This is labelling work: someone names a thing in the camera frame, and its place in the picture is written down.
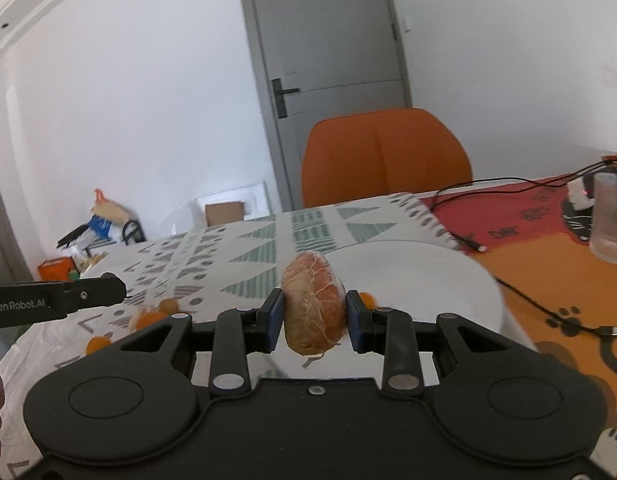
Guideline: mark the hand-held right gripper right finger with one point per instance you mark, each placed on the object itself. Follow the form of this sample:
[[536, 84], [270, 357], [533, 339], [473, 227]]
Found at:
[[357, 325]]

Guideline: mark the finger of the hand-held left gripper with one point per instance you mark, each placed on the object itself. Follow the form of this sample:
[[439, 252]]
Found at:
[[96, 290]]

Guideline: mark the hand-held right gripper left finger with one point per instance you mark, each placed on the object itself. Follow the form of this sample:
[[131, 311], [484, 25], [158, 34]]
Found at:
[[274, 322]]

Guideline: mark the white plate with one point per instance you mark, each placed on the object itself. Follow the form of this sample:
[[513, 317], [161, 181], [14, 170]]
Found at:
[[418, 280]]

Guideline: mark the small orange kumquat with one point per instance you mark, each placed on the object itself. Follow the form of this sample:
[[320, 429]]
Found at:
[[169, 305], [369, 301], [97, 344]]

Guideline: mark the orange box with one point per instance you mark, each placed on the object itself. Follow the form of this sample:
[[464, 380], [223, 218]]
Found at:
[[56, 270]]

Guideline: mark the blue white bag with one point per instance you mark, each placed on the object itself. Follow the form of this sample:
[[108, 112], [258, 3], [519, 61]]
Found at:
[[101, 228]]

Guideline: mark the black metal stand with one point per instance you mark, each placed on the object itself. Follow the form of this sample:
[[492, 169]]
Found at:
[[133, 232]]

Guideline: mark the brown paper bag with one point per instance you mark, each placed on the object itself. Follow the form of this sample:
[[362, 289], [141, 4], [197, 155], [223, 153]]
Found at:
[[108, 210]]

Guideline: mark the patterned white green tablecloth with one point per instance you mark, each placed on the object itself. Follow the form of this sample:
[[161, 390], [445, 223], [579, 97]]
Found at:
[[213, 260]]

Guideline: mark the cardboard box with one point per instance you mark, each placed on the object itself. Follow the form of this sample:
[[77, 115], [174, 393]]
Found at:
[[223, 212]]

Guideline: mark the orange chair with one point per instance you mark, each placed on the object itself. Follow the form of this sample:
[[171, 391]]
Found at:
[[383, 155]]

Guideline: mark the red orange printed mat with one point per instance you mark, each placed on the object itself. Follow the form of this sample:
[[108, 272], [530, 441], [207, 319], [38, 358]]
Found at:
[[528, 270]]

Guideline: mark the white charger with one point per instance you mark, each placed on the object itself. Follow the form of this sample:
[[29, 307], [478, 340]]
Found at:
[[580, 195]]

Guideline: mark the clear plastic cup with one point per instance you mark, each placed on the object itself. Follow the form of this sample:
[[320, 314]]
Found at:
[[610, 215]]

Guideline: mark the grey door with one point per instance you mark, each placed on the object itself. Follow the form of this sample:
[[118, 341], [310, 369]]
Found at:
[[328, 35]]

